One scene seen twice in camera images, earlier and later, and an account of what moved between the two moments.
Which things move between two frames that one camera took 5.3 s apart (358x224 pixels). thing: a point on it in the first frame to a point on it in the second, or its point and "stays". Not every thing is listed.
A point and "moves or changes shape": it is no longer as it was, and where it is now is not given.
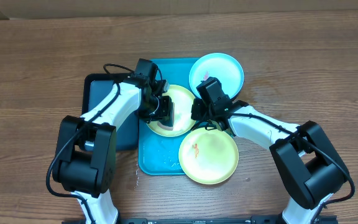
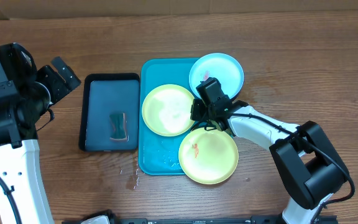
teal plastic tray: [158, 155] stays
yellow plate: [183, 121] stays
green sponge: [166, 125] moves or changes shape
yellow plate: [208, 157] stays
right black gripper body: [199, 114] stays
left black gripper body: [159, 109] to [56, 85]
